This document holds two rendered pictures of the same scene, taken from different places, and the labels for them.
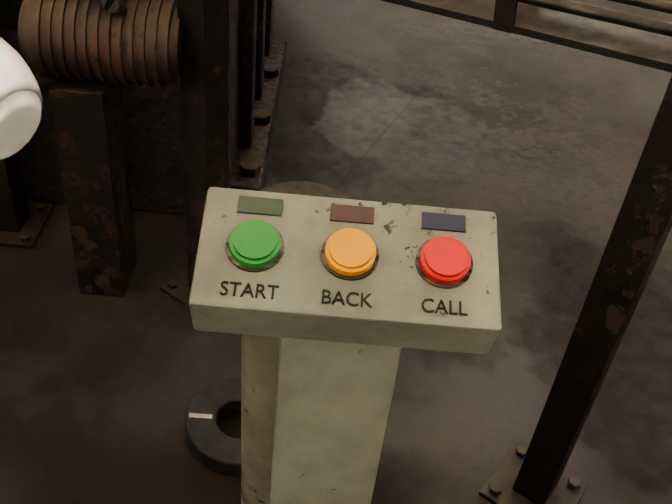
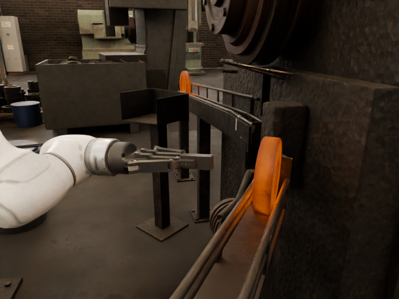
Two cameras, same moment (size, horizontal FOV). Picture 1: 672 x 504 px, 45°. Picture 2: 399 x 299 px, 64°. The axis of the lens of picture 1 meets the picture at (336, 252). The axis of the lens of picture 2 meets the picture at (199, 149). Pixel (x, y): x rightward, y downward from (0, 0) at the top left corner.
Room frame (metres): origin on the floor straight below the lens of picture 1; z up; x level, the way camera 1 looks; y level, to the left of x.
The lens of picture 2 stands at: (0.83, -0.32, 0.96)
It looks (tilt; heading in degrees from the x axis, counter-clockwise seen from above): 19 degrees down; 78
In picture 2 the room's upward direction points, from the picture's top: straight up
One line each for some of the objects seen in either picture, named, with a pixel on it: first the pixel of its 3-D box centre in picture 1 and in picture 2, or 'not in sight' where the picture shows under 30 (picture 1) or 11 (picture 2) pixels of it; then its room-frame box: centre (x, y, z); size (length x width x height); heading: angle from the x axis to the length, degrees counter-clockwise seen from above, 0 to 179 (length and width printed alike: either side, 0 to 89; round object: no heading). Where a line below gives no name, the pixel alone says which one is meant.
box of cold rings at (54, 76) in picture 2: not in sight; (95, 92); (0.41, 3.42, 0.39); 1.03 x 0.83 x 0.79; 6
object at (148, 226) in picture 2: not in sight; (157, 163); (0.92, 1.20, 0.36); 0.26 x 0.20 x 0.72; 127
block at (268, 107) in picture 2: not in sight; (282, 145); (1.23, 0.46, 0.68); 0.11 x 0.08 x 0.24; 2
